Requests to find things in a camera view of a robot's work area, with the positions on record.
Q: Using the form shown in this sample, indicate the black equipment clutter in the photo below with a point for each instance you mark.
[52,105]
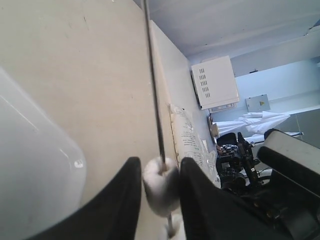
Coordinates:
[235,164]

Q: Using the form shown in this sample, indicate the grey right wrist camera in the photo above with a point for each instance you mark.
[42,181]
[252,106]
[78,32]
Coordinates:
[296,160]

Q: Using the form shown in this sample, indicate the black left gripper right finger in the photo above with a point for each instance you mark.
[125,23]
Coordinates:
[210,213]

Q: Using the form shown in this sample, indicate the grey electrical wall box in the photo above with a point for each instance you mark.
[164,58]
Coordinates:
[257,104]

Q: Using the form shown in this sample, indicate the thin metal skewer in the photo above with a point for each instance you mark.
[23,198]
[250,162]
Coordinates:
[157,112]

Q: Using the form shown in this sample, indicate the white marshmallow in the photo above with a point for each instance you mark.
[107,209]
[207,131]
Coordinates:
[176,230]

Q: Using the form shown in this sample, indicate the white rectangular plastic tray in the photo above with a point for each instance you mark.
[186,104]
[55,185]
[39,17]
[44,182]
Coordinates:
[42,170]

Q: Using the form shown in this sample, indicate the white microwave oven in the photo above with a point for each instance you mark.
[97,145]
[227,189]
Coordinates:
[215,83]

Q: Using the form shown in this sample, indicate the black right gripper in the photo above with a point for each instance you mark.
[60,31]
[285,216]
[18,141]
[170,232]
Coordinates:
[278,202]

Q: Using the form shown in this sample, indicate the white cloth heap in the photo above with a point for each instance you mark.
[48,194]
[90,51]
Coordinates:
[253,122]

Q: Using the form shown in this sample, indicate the printed plastic bag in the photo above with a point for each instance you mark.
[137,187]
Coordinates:
[187,128]

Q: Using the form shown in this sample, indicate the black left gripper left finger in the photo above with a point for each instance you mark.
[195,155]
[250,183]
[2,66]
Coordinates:
[112,214]

